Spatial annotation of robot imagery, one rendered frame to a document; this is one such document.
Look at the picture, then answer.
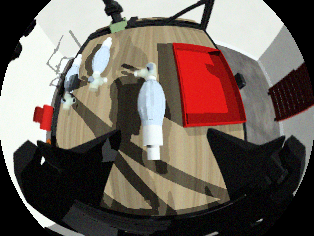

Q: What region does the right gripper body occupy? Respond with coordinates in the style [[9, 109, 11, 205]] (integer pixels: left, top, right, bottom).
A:
[[13, 41, 22, 58]]

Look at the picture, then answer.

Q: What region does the red tray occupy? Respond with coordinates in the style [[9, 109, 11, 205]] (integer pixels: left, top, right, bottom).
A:
[[172, 43, 247, 127]]

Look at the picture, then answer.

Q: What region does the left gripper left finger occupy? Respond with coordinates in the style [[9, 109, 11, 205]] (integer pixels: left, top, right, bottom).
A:
[[36, 129, 122, 207]]

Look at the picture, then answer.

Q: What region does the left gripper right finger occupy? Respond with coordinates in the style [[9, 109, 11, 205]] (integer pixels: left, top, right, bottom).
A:
[[207, 128, 286, 201]]

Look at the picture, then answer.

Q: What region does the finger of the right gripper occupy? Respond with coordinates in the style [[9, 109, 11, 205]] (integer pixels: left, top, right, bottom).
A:
[[9, 54, 16, 63]]

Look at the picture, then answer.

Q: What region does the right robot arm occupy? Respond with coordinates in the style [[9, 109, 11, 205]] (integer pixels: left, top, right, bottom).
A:
[[22, 0, 124, 37]]

